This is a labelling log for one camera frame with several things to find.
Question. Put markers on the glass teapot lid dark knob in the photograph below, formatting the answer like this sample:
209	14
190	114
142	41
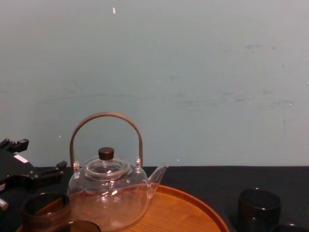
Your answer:
106	166

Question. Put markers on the dark smoked glass cup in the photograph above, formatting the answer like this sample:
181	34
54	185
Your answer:
289	229
43	215
259	210
77	227

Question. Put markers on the round wooden tray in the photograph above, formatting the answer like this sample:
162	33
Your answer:
178	212

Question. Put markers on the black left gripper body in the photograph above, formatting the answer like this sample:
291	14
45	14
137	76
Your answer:
17	172

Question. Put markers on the black table cloth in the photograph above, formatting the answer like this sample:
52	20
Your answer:
207	177

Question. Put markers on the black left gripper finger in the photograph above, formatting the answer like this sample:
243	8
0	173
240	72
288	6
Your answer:
49	172
17	145

